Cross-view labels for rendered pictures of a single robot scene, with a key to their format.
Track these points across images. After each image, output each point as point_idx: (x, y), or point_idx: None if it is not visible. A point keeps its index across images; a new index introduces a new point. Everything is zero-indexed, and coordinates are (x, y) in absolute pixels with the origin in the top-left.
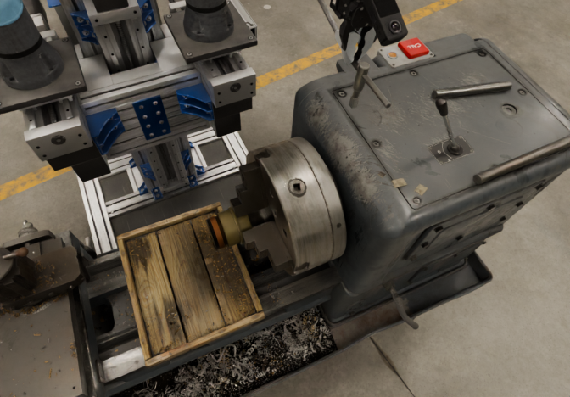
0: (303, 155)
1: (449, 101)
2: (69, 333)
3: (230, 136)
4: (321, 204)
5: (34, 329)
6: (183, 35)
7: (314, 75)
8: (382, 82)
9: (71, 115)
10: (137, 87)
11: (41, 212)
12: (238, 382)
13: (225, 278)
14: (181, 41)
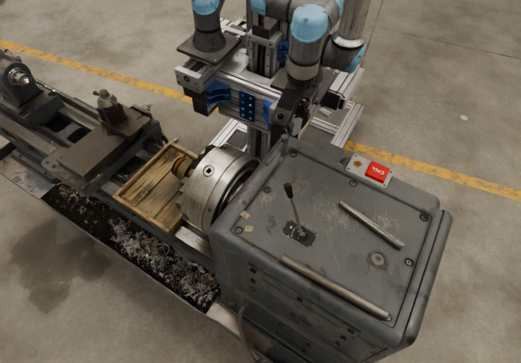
0: (232, 162)
1: (346, 216)
2: (106, 153)
3: None
4: (209, 189)
5: (101, 141)
6: (286, 72)
7: (440, 187)
8: (324, 170)
9: (200, 72)
10: (245, 83)
11: (206, 125)
12: (150, 264)
13: None
14: (281, 75)
